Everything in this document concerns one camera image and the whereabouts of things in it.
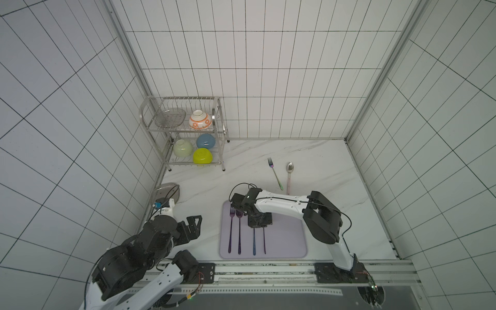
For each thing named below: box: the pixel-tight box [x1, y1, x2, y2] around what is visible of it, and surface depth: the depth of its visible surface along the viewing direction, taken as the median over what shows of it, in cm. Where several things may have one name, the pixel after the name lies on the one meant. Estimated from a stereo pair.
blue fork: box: [253, 227, 256, 256], surface depth 81 cm
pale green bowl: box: [173, 138, 194, 158], surface depth 106 cm
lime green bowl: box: [192, 147, 214, 165], surface depth 104 cm
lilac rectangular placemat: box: [219, 200, 307, 259], surface depth 81 cm
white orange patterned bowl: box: [188, 109, 212, 130], surface depth 87 cm
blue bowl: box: [196, 133, 216, 150], surface depth 112 cm
